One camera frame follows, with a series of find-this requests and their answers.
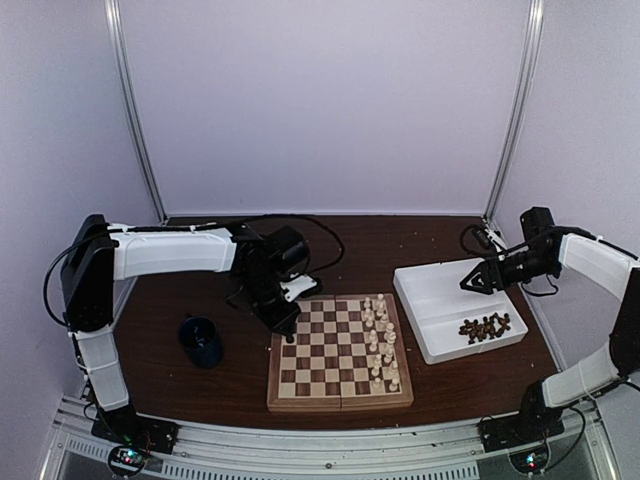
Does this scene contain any pile of brown chess pieces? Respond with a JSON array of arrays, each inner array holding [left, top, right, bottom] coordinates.
[[458, 312, 511, 345]]

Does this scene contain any white plastic compartment tray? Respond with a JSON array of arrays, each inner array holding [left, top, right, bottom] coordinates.
[[393, 258, 528, 365]]

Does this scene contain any aluminium frame post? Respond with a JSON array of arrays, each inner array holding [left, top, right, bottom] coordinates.
[[484, 0, 545, 222], [104, 0, 168, 223]]

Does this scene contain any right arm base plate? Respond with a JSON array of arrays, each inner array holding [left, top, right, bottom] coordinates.
[[477, 414, 565, 452]]

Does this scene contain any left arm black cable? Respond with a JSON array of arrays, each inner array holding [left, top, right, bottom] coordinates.
[[43, 213, 347, 331]]

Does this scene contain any right aluminium frame post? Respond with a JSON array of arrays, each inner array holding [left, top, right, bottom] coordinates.
[[484, 0, 545, 222]]

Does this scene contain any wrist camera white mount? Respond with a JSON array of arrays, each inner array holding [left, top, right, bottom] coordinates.
[[479, 226, 508, 252], [280, 274, 323, 303]]

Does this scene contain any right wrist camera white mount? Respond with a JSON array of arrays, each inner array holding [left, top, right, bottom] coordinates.
[[479, 226, 508, 252]]

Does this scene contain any left aluminium frame post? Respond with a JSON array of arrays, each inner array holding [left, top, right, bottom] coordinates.
[[104, 0, 168, 223]]

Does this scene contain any dark blue mug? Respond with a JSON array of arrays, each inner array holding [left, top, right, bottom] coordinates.
[[177, 316, 224, 369]]

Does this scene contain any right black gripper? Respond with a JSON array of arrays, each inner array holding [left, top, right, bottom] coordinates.
[[461, 247, 558, 295]]

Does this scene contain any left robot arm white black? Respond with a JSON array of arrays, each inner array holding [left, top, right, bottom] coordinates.
[[42, 214, 321, 444]]

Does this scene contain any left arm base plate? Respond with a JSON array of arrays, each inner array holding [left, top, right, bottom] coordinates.
[[91, 413, 179, 454]]

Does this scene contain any wooden chess board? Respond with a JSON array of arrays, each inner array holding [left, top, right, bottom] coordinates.
[[266, 293, 414, 413]]

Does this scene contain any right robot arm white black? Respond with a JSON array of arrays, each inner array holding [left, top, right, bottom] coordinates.
[[459, 207, 639, 442]]

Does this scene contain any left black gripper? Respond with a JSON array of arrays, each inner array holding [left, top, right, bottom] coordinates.
[[239, 269, 302, 337]]

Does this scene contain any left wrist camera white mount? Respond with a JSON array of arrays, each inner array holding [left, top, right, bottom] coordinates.
[[280, 274, 323, 303]]

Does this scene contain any row of white chess pieces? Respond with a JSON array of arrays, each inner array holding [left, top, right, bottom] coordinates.
[[361, 293, 400, 395]]

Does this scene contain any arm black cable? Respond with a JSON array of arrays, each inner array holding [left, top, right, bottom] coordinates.
[[459, 222, 564, 299], [43, 213, 347, 331]]

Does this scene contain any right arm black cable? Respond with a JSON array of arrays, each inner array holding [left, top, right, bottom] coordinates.
[[459, 222, 564, 299]]

